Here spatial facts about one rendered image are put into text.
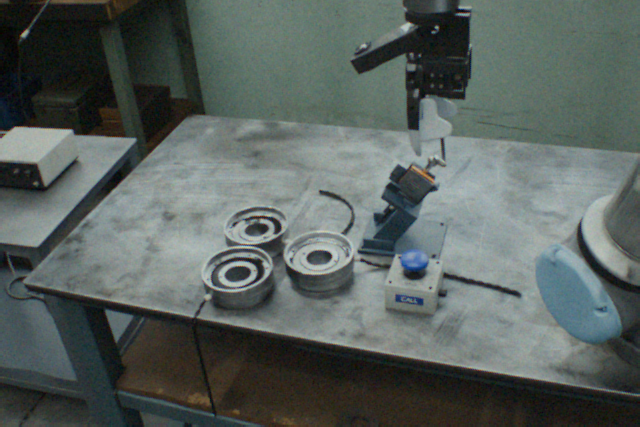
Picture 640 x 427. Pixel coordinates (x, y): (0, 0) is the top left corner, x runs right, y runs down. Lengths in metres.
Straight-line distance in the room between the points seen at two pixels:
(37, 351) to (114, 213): 0.76
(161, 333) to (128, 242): 0.25
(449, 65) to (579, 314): 0.36
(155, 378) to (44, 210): 0.50
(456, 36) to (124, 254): 0.64
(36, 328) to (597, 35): 1.98
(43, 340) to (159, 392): 0.77
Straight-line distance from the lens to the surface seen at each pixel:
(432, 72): 0.93
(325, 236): 1.09
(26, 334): 2.05
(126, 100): 2.54
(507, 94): 2.62
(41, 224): 1.57
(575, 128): 2.67
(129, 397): 1.33
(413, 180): 1.05
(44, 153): 1.67
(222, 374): 1.29
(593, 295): 0.74
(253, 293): 1.00
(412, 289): 0.96
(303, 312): 1.01
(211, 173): 1.35
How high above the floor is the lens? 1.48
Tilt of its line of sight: 32 degrees down
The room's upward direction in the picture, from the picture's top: 6 degrees counter-clockwise
